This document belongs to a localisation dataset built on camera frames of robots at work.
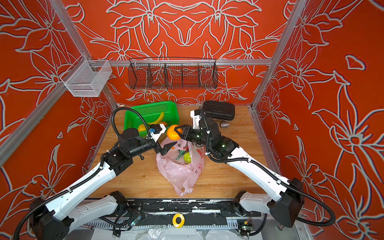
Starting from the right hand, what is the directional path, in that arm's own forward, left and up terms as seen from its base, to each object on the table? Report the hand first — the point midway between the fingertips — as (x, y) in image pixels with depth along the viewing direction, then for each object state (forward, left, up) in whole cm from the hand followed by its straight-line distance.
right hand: (173, 129), depth 66 cm
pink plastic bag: (-12, -2, -27) cm, 29 cm away
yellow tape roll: (-32, -3, -30) cm, 44 cm away
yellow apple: (+20, +26, -25) cm, 41 cm away
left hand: (+1, +2, -2) cm, 3 cm away
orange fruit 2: (-2, +1, -1) cm, 2 cm away
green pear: (-1, -5, -27) cm, 27 cm away
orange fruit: (+28, +12, -31) cm, 44 cm away
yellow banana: (+29, +16, -28) cm, 43 cm away
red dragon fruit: (+2, -2, -27) cm, 27 cm away
